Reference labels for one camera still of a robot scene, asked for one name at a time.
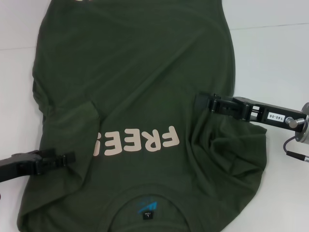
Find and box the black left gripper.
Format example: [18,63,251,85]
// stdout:
[0,148,76,186]

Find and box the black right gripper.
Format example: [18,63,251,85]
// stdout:
[195,93,309,129]

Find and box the dark green FREE T-shirt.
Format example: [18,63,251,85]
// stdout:
[15,0,268,232]

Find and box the grey right gripper cable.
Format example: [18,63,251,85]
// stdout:
[283,126,309,161]

